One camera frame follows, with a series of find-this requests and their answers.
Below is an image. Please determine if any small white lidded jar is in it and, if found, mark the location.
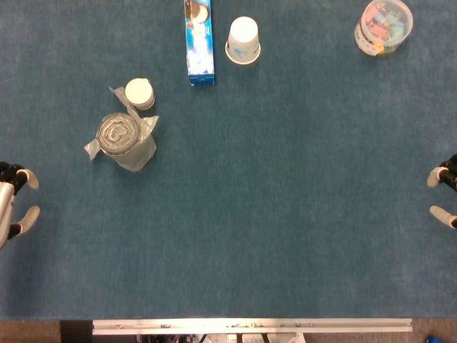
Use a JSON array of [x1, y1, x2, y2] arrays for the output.
[[124, 78, 156, 111]]

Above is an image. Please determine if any blue cookie box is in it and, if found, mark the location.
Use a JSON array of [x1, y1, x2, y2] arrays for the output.
[[184, 0, 216, 86]]

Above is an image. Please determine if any blue table cloth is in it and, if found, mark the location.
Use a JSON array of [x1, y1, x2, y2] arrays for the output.
[[0, 0, 457, 321]]

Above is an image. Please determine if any aluminium frame rail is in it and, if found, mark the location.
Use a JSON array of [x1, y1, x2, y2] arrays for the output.
[[91, 317, 413, 336]]

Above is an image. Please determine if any grey trash bag roll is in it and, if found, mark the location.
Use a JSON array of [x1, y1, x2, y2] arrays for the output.
[[84, 86, 160, 173]]

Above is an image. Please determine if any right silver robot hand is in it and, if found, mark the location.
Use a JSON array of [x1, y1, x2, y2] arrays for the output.
[[426, 153, 457, 230]]

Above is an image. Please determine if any clear tub of binder clips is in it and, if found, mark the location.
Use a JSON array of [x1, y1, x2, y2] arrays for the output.
[[353, 0, 414, 57]]

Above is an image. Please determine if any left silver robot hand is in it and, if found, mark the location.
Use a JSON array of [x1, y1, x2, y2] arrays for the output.
[[0, 161, 41, 250]]

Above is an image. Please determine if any white paper cup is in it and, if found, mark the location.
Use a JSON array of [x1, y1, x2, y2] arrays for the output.
[[224, 16, 262, 66]]

